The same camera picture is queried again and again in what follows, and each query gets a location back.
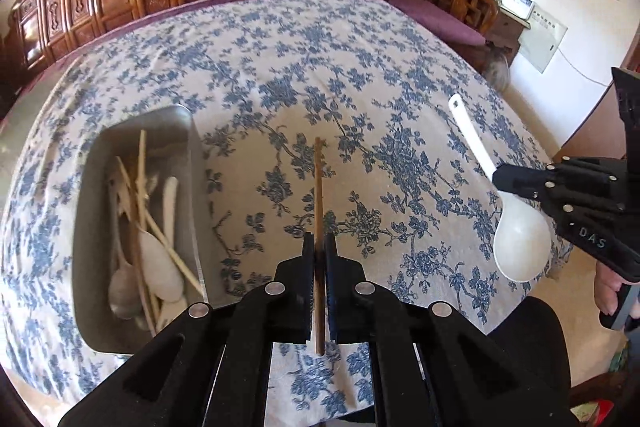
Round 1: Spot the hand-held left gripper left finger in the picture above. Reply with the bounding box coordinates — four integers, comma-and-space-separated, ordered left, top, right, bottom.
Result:
56, 233, 317, 427

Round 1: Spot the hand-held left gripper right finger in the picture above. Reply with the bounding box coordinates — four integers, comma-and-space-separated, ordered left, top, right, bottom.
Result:
324, 233, 577, 427

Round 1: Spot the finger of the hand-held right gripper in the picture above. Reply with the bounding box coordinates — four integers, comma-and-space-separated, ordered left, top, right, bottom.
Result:
499, 186, 627, 229
491, 156, 627, 188

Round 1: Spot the white plastic spoon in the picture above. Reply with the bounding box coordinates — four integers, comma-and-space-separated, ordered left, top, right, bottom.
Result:
447, 93, 552, 283

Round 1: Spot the brown wooden chopstick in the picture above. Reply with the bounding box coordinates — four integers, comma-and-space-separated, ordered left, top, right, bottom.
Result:
313, 137, 327, 355
129, 217, 160, 335

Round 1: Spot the light wooden chopstick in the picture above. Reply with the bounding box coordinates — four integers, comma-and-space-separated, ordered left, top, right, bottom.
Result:
138, 129, 149, 233
116, 156, 205, 294

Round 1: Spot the metal fork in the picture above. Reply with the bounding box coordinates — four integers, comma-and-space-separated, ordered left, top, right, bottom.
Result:
106, 169, 135, 228

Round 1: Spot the metal tray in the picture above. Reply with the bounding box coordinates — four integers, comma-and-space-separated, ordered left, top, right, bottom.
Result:
71, 104, 208, 354

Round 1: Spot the person's right hand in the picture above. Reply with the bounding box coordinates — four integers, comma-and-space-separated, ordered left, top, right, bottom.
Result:
594, 258, 623, 316

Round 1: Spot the brown wooden door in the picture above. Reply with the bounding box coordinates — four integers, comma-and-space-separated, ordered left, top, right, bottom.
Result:
559, 66, 640, 160

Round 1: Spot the clear plastic bag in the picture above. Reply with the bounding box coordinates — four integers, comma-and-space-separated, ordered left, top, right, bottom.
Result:
487, 51, 511, 96

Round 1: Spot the wooden side cabinet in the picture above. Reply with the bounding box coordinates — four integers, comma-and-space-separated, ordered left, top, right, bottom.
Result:
487, 7, 531, 64

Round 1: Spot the white device box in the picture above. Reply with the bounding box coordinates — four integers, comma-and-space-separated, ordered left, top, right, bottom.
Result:
497, 0, 535, 22

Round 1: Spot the purple armchair cushion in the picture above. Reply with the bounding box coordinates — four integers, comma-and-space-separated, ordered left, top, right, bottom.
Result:
389, 0, 487, 48

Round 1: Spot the blue floral tablecloth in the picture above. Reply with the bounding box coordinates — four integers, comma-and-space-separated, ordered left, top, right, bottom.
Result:
0, 0, 573, 427

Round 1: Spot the white cable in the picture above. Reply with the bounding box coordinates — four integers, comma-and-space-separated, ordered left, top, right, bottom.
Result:
556, 48, 612, 86

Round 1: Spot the white wall panel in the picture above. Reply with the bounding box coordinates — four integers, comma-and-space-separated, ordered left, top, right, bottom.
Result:
517, 1, 569, 74

